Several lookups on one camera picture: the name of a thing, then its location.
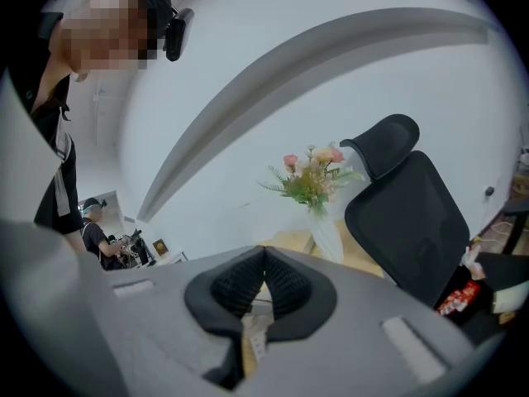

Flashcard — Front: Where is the crumpled plastic bag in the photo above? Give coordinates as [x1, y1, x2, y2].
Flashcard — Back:
[460, 244, 488, 281]

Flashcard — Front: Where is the black office chair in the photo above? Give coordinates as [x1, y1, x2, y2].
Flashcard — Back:
[338, 113, 529, 338]

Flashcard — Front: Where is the right grey backpack strap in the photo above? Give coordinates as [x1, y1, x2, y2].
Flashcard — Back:
[53, 126, 74, 217]

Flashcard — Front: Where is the black head-worn camera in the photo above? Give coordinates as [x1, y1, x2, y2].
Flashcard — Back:
[164, 7, 195, 63]

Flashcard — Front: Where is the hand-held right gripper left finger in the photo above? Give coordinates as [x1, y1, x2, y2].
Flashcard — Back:
[0, 218, 268, 397]

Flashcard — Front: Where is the person's head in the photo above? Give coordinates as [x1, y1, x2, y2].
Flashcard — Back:
[49, 0, 174, 84]

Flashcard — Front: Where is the light desk with black legs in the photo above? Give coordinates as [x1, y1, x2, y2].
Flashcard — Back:
[502, 198, 529, 256]

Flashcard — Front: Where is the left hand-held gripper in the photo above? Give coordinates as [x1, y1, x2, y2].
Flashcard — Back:
[0, 69, 63, 222]

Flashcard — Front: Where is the red snack packet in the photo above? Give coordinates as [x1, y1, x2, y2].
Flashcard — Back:
[436, 280, 482, 316]

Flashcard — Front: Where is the white vase with flowers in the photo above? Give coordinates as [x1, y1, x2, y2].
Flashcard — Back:
[258, 141, 367, 264]

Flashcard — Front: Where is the white desk telephone base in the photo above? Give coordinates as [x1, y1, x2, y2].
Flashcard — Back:
[242, 315, 270, 378]

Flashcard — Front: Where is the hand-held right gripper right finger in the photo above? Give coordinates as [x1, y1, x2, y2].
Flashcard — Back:
[246, 246, 509, 397]

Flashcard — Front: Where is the person's black clothing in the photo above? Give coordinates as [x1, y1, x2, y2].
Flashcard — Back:
[7, 12, 86, 236]

